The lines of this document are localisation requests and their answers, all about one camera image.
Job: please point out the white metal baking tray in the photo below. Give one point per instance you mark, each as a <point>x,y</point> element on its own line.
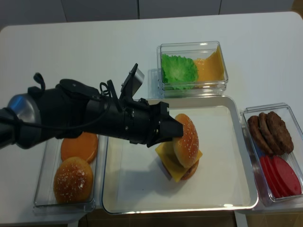
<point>108,196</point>

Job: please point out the brown meat patty right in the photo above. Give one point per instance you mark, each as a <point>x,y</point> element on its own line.
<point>280,132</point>

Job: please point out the yellow cheese slice on burger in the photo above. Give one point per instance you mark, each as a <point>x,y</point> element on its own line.
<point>169,160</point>

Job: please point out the sesame bun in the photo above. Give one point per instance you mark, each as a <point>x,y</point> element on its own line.
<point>73,181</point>
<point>186,148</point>

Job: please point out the white parchment paper sheet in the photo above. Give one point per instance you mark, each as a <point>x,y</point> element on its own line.
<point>222,179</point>

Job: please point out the plain orange bun bottom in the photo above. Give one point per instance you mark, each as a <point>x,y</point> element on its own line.
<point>85,147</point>

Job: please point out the red tomato slice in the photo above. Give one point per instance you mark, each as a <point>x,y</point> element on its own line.
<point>287,180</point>
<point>271,185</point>

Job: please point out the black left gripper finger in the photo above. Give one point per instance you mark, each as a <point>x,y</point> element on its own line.
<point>169,128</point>

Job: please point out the orange cheese slice in container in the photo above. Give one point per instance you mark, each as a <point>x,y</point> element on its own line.
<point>210,68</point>

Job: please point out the clear plastic patty tomato container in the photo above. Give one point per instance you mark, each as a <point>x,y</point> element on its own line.
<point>294,159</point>

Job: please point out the clear plastic bun container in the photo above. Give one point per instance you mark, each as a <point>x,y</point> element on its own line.
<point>44,201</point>

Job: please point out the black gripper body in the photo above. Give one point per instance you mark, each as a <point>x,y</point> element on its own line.
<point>139,122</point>

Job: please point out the clear plastic lettuce cheese container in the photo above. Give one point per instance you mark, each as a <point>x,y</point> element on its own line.
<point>199,50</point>

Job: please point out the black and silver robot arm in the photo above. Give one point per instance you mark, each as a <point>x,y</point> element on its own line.
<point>72,108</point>

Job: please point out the brown bottom bun on tray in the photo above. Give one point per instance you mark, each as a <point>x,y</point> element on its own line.
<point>178,172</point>

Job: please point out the brown meat patty middle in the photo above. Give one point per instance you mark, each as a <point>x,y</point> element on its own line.
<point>267,134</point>

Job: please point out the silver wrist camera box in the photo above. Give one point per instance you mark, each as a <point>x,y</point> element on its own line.
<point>133,80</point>

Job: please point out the brown meat patty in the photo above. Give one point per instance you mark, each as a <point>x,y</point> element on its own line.
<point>280,132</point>
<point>255,132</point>
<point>267,134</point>

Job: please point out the red tomato slice front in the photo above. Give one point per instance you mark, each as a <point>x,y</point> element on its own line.
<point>287,180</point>

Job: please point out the green lettuce leaf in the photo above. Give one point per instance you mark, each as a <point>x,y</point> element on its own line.
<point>179,72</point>

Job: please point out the red tomato slice back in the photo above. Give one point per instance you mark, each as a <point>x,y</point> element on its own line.
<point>271,185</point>

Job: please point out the brown meat patty left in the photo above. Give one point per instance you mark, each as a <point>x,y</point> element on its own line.
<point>255,132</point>

